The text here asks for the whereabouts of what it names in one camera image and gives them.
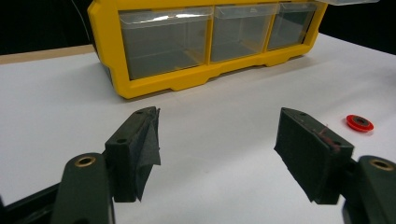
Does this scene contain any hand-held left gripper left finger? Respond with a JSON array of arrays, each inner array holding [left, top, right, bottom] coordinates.
[[104, 105, 162, 203]]

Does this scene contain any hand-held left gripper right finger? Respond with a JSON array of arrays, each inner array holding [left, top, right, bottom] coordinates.
[[274, 106, 355, 205]]

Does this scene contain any red washer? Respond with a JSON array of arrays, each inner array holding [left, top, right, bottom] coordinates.
[[346, 114, 375, 133]]

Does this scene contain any clear plastic drawer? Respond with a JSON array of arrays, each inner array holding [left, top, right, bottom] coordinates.
[[320, 0, 380, 7]]

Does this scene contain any yellow black drawer organizer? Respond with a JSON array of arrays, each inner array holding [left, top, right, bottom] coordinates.
[[87, 0, 329, 100]]

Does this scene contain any set of clear drawers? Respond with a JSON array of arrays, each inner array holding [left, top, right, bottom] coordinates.
[[119, 2, 318, 81]]

